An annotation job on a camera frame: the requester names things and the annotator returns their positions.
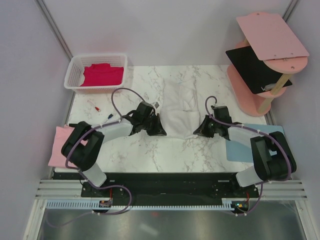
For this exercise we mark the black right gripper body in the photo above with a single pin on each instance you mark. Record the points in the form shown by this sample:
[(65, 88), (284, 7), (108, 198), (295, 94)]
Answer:
[(209, 127)]

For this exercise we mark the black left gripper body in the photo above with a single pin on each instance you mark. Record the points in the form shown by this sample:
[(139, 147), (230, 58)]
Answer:
[(152, 125)]

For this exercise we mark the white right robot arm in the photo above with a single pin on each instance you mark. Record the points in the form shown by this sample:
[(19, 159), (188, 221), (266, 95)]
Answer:
[(271, 154)]

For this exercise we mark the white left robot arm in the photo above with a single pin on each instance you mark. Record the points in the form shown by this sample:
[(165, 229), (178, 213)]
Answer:
[(85, 141)]

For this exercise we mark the light blue mat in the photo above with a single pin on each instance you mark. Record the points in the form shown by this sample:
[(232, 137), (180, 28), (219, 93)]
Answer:
[(238, 148)]

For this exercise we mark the black square sheet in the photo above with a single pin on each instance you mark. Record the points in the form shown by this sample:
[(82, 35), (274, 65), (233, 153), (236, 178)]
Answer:
[(258, 77)]

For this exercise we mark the red t shirt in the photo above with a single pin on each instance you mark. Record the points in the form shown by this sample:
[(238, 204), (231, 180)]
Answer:
[(102, 74)]

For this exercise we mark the white plastic basket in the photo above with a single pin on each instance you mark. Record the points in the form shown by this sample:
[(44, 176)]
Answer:
[(74, 76)]

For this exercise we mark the pink t shirt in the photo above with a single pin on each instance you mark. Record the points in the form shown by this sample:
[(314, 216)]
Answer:
[(61, 135)]

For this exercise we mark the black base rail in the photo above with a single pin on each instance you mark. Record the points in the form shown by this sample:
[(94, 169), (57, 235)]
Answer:
[(170, 188)]

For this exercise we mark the white slotted cable duct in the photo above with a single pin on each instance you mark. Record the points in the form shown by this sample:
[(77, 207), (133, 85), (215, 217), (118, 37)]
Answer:
[(100, 205)]

